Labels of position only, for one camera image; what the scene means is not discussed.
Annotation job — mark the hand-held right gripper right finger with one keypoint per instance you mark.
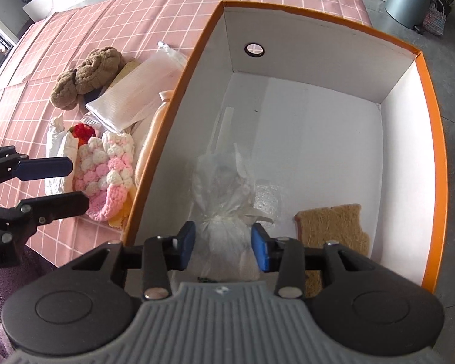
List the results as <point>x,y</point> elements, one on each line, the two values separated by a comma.
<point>259,246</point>

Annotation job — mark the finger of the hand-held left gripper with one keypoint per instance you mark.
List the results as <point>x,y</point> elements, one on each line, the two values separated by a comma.
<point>45,168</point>
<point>57,203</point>

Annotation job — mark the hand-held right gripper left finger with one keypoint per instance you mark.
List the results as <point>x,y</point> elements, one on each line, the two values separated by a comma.
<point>185,244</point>

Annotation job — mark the pink white crochet hat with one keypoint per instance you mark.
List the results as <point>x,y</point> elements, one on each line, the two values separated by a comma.
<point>106,167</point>

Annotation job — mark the yellow cloth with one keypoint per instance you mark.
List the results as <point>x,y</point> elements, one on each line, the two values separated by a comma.
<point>121,216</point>

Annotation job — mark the clear plastic bag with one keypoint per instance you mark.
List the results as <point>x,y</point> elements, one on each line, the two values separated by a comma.
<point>223,185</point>

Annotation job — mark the orange cardboard box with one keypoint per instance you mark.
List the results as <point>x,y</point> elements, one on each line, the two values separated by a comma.
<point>364,64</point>

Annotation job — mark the white crumpled cloth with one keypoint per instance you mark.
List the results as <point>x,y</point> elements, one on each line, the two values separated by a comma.
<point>58,140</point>

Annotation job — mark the clear bubble wrap piece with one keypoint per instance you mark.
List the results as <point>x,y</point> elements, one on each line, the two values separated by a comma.
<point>267,199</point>

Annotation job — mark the red crochet piece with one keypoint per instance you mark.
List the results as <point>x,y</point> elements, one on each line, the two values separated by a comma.
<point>84,132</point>

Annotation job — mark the tan loofah sponge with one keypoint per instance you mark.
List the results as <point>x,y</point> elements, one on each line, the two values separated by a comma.
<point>337,223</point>

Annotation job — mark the brown knitted scrunchie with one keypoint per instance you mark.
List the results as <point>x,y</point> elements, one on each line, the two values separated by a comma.
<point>98,64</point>

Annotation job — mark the beige cloth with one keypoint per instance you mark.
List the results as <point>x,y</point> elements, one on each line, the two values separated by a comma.
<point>128,69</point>

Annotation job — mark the pink checked mat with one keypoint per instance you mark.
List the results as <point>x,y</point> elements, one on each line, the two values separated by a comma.
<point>136,15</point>

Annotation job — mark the woven basket bag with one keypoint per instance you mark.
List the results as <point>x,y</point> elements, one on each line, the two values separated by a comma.
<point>434,21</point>

